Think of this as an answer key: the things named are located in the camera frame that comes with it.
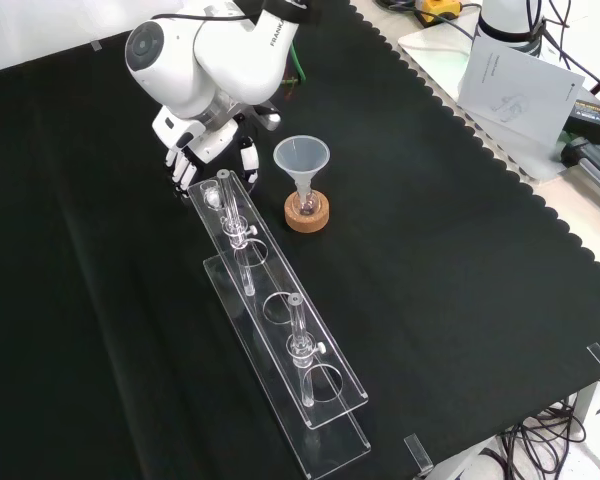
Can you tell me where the translucent plastic funnel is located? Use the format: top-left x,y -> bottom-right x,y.
272,134 -> 332,202

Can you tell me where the small round-bottom glass flask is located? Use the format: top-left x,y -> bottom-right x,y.
292,187 -> 324,219

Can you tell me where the pale board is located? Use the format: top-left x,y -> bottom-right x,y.
396,23 -> 577,184

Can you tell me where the black floor cable tangle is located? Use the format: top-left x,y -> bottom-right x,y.
497,393 -> 590,480

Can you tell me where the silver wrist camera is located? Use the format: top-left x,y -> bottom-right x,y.
256,101 -> 283,133

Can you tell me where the clear funnel stand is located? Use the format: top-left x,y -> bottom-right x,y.
186,168 -> 373,479

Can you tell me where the yellow stop button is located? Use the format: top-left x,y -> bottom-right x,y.
413,0 -> 465,27

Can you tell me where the grey green cable connector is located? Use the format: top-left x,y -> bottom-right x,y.
558,136 -> 600,192

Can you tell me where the black bench cloth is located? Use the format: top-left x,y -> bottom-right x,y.
0,0 -> 600,480

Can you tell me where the white paper booklet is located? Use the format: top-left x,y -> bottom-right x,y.
456,36 -> 587,147

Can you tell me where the green cable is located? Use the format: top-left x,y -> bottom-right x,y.
288,40 -> 310,85

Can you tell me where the cork ring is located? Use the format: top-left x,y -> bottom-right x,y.
283,192 -> 332,234

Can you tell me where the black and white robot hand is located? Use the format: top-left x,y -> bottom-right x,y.
152,106 -> 262,200

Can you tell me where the black power adapter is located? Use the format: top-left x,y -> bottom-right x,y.
563,98 -> 600,147

